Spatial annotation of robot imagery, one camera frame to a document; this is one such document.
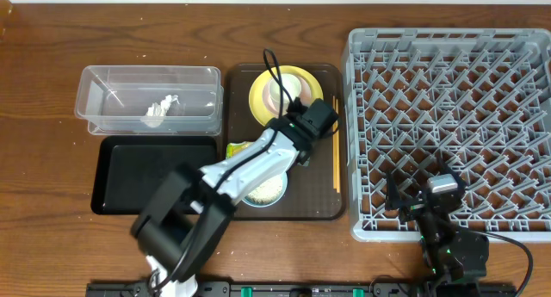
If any clear plastic bin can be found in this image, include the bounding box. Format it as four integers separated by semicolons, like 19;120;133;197
75;65;224;136

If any blue bowl with rice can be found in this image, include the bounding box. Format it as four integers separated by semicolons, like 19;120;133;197
242;173;288;207

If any pink bowl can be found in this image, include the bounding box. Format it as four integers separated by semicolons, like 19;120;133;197
263;74;312;114

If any grey dishwasher rack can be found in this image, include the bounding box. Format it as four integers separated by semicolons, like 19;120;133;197
342;28;550;243

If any white tissue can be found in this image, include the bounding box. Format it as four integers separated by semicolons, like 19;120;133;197
140;95;179;128

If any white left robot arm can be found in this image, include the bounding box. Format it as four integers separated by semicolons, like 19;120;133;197
130;114;333;296

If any black plastic tray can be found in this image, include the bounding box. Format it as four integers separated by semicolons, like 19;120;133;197
90;135;217;215

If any cream cup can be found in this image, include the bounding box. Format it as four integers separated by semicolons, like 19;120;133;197
269;73;301;105

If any wooden chopstick outer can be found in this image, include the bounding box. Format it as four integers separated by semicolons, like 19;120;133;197
333;97;341;194

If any brown serving tray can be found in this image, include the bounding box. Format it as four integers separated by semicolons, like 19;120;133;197
219;64;347;221

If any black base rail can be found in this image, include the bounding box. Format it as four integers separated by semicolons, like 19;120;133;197
85;281;517;297

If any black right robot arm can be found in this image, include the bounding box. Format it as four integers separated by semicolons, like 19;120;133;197
385;158;489;296

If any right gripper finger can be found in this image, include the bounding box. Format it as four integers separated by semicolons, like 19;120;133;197
385;170;402;211
436;155;467;188

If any green snack wrapper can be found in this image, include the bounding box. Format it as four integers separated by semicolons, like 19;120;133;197
226;141;252;158

